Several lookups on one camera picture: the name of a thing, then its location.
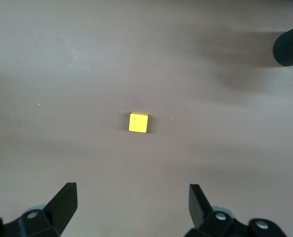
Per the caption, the black ribbed foam cylinder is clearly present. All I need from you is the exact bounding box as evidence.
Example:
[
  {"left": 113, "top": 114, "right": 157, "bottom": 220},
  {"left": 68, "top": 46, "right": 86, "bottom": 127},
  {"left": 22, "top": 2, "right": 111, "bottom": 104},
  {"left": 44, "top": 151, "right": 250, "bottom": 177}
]
[{"left": 273, "top": 23, "right": 293, "bottom": 67}]

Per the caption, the yellow cube block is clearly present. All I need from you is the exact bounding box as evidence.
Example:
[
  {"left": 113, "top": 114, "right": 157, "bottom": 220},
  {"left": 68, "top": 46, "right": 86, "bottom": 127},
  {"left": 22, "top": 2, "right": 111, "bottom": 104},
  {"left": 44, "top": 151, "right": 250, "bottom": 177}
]
[{"left": 128, "top": 112, "right": 149, "bottom": 134}]

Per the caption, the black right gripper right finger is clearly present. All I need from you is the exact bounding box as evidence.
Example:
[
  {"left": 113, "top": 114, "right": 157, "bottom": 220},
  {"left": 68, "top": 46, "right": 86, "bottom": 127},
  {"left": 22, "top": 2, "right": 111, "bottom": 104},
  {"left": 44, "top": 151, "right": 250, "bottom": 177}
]
[{"left": 183, "top": 184, "right": 288, "bottom": 237}]

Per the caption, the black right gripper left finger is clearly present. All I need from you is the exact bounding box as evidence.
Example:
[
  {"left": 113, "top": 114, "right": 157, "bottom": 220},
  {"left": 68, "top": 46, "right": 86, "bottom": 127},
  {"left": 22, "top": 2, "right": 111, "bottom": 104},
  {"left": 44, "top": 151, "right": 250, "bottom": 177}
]
[{"left": 0, "top": 182, "right": 78, "bottom": 237}]

